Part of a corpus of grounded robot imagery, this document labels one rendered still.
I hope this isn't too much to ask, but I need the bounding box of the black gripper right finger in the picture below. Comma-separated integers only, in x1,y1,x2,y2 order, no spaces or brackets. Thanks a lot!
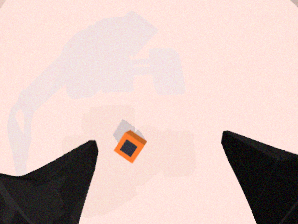
221,131,298,224

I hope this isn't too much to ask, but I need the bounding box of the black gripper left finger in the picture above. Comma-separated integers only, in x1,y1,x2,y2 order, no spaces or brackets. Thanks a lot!
0,139,98,224

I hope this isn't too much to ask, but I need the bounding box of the orange block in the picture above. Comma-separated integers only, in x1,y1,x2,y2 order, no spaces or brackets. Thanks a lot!
114,129,146,164

